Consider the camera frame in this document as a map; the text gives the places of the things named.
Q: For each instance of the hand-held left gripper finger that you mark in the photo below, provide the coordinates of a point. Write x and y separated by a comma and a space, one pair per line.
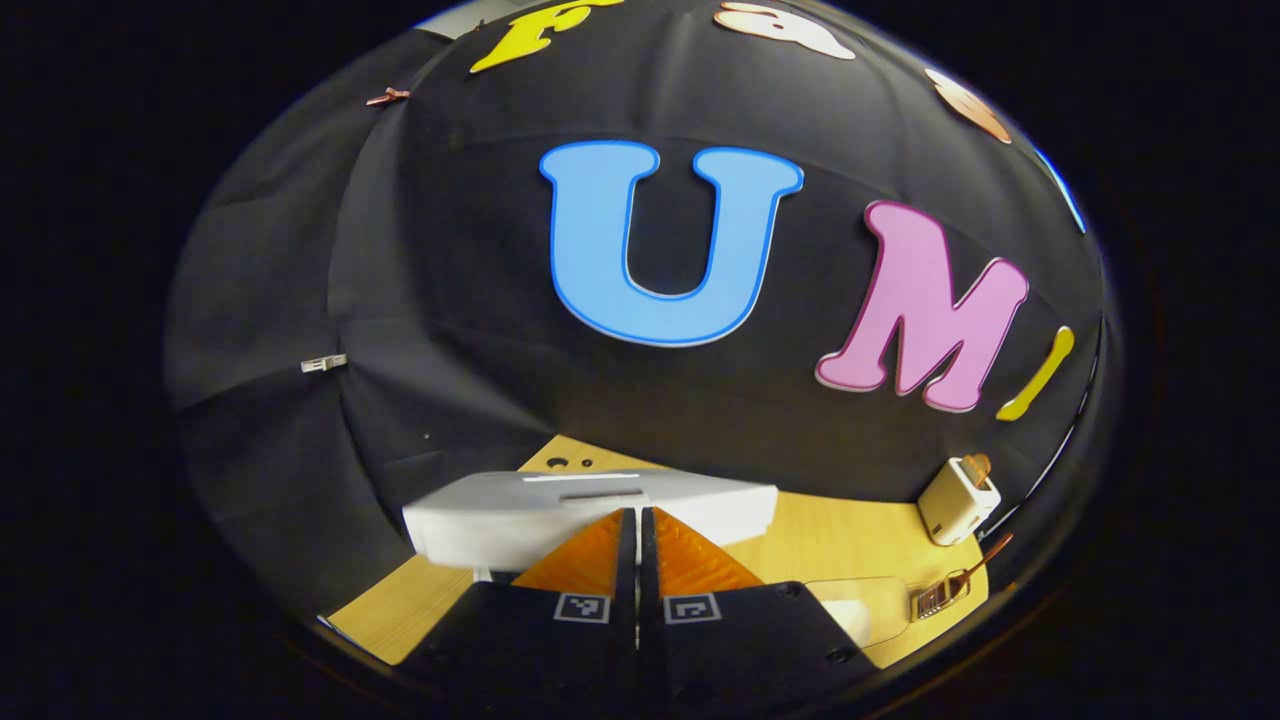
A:
627, 560
648, 560

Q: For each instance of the white rice cooker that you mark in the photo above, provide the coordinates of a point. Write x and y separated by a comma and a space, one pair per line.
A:
480, 520

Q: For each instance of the brown wooden spoon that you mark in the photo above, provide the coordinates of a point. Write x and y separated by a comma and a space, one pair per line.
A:
985, 558

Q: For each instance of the clear plastic container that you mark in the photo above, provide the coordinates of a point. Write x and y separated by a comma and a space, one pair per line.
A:
875, 598

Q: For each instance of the black backdrop cloth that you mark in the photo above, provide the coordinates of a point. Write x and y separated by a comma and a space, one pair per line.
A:
500, 350

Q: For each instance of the white toaster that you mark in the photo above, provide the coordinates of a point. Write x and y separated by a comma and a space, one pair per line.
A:
955, 505

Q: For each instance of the brown toast slice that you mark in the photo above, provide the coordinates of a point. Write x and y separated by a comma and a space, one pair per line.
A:
977, 466

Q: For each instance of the copper clip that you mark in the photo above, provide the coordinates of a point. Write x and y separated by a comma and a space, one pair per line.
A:
388, 96

